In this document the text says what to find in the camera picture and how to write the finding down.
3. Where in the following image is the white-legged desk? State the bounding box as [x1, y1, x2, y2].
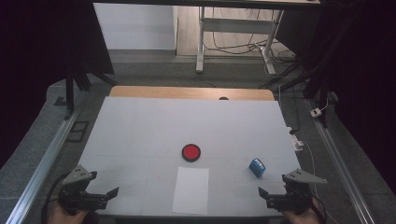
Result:
[92, 0, 321, 77]

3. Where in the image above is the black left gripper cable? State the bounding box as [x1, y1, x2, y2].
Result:
[41, 172, 73, 224]

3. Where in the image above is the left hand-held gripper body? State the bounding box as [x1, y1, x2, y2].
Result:
[58, 164, 108, 216]

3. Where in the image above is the person's left hand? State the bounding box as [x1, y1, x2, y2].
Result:
[47, 203, 91, 224]

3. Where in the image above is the white paper sheet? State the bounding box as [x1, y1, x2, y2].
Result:
[172, 166, 210, 216]

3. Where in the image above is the person's right hand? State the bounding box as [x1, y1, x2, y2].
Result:
[281, 199, 322, 224]

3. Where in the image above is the black metal stand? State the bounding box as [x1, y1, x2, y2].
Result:
[63, 60, 119, 120]
[261, 59, 332, 129]

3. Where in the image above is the large white table cover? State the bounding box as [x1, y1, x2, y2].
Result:
[66, 96, 303, 218]

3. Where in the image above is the round red ink pad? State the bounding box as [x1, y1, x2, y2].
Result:
[181, 143, 202, 163]

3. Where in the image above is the tangle of black floor cables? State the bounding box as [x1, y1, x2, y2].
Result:
[204, 7, 297, 79]

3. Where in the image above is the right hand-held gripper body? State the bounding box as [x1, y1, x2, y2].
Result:
[266, 168, 329, 216]

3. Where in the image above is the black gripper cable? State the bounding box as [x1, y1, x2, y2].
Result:
[311, 191, 329, 224]
[41, 172, 73, 224]

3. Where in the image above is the aluminium rail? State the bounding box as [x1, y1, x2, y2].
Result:
[306, 99, 376, 224]
[6, 108, 81, 224]

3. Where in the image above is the blue stamp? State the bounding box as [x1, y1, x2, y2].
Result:
[247, 157, 266, 179]

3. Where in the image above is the thin white cable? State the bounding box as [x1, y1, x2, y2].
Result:
[302, 140, 342, 224]

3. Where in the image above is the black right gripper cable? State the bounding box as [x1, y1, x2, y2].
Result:
[311, 191, 329, 224]

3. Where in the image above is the white power strip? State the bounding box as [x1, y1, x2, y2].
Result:
[286, 125, 304, 153]

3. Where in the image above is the white panel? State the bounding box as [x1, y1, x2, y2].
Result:
[92, 3, 177, 51]

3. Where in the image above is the black curtain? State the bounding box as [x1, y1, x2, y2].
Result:
[0, 0, 115, 169]
[276, 0, 396, 195]

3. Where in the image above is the black rectangular floor frame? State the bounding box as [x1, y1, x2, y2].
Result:
[65, 120, 91, 144]

